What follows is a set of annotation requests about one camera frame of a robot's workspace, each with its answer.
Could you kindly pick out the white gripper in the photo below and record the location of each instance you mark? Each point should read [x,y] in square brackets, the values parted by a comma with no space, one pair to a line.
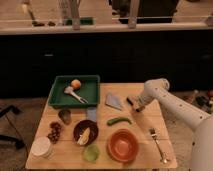
[145,99]

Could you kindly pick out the brown chalkboard eraser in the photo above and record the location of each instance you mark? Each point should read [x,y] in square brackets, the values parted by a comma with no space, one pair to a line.
[133,101]

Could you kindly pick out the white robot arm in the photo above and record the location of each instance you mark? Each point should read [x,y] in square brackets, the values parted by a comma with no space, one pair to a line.
[200,122]

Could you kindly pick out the dark grey small cup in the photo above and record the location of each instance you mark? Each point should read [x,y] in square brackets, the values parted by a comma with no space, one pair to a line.
[65,116]

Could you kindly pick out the silver fork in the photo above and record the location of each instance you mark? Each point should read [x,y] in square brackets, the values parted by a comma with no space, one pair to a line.
[153,134]

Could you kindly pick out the grey triangular cloth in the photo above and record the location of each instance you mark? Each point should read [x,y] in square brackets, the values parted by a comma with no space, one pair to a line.
[113,101]

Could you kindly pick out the green chili pepper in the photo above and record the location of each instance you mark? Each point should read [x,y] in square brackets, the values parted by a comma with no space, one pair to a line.
[117,120]

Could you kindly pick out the orange bowl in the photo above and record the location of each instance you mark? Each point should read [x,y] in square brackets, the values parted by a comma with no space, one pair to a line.
[122,146]

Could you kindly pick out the green plastic tray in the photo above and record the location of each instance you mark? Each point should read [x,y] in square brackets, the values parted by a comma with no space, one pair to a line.
[89,90]

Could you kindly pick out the dark brown bowl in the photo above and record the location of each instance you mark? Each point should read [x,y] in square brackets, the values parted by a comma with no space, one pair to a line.
[82,126]

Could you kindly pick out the yellow banana piece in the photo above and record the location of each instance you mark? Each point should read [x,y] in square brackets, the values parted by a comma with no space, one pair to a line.
[83,139]

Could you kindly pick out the small green bowl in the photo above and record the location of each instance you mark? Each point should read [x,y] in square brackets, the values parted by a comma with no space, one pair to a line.
[91,153]

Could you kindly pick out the orange fruit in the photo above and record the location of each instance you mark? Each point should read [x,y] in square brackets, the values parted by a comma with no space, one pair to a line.
[75,84]

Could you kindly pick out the brown grape bunch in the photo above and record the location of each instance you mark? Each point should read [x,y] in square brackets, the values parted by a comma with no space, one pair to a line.
[54,135]

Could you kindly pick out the white stacked plates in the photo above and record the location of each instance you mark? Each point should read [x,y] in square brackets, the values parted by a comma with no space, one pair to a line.
[41,147]

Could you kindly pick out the black chair base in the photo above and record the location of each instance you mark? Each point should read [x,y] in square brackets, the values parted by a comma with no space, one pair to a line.
[18,140]

